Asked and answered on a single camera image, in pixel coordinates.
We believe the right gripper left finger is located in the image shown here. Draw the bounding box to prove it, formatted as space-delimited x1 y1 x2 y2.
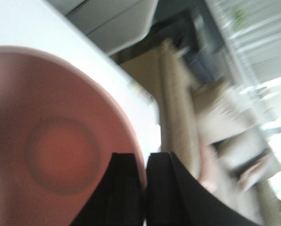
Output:
71 153 144 226

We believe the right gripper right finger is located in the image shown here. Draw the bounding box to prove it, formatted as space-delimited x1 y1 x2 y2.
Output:
146 152 256 226

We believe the right grey upholstered chair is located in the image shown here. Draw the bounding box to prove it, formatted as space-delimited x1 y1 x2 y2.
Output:
65 0 159 56

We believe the pink bowl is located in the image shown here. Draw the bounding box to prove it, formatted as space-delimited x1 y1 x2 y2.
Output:
0 46 146 226

